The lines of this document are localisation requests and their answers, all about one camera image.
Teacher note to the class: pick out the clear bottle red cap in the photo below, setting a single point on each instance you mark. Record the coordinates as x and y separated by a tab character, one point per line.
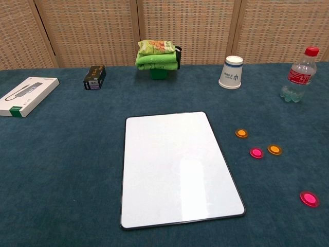
300	74

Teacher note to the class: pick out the small black carton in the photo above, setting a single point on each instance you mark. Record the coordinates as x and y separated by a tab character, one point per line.
94	77

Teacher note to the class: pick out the teal table mat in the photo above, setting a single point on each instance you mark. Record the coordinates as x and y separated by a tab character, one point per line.
64	167

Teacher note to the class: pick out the round pink magnet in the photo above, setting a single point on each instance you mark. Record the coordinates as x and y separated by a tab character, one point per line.
309	198
256	152

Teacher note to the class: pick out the folded green towel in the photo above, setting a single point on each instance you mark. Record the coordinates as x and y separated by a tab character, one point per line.
154	61

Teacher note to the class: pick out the upturned white paper cup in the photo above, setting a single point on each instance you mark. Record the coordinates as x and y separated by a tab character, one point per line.
230	74

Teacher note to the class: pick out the green snack bag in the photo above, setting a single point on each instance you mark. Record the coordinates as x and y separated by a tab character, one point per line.
155	47

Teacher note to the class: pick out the white magnetic board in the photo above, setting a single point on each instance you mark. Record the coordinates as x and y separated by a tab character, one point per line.
164	175

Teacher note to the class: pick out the woven folding screen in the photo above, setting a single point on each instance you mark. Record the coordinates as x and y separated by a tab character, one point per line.
97	31

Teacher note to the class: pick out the white product box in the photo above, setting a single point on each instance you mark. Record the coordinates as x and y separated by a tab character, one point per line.
25	97

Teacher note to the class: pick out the round orange magnet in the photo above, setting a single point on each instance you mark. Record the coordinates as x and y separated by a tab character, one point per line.
241	133
274	149

